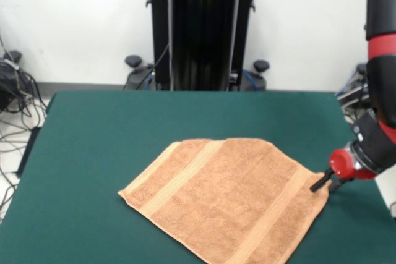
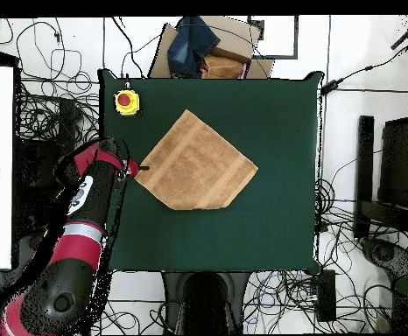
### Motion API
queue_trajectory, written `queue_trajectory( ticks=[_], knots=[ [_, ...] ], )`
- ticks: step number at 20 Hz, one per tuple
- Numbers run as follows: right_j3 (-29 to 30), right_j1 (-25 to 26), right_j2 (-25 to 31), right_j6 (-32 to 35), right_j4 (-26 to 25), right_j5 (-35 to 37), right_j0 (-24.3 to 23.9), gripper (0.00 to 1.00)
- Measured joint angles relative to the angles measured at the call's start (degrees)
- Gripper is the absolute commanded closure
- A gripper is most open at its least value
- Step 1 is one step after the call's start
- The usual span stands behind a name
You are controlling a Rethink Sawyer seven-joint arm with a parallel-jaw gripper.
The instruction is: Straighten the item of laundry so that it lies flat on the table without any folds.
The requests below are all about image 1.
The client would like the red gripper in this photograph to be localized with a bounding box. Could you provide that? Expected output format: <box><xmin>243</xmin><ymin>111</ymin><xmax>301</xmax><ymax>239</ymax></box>
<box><xmin>309</xmin><ymin>148</ymin><xmax>377</xmax><ymax>194</ymax></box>

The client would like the tan terry towel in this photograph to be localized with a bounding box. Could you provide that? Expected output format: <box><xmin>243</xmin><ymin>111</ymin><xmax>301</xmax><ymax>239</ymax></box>
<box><xmin>116</xmin><ymin>138</ymin><xmax>331</xmax><ymax>264</ymax></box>

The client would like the dark green tablecloth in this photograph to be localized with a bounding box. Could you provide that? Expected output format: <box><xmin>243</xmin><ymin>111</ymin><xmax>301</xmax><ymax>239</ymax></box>
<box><xmin>0</xmin><ymin>90</ymin><xmax>396</xmax><ymax>264</ymax></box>

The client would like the dark stand base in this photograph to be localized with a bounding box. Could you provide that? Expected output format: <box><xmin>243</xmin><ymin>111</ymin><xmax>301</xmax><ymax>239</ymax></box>
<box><xmin>0</xmin><ymin>59</ymin><xmax>20</xmax><ymax>112</ymax></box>

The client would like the long blue cable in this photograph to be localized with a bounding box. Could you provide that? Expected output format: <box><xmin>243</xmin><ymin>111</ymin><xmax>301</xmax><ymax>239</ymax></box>
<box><xmin>335</xmin><ymin>66</ymin><xmax>368</xmax><ymax>98</ymax></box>

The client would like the curved blue cable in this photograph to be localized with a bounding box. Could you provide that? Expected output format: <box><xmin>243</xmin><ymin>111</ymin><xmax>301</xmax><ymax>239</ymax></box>
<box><xmin>243</xmin><ymin>70</ymin><xmax>264</xmax><ymax>91</ymax></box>

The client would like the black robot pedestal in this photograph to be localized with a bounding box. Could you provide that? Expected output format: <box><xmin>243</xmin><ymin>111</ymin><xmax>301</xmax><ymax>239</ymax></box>
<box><xmin>123</xmin><ymin>0</ymin><xmax>270</xmax><ymax>92</ymax></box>

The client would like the black pedestal cable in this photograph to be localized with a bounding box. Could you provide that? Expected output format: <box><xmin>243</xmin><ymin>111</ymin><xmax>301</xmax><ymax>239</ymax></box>
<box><xmin>136</xmin><ymin>43</ymin><xmax>171</xmax><ymax>90</ymax></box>

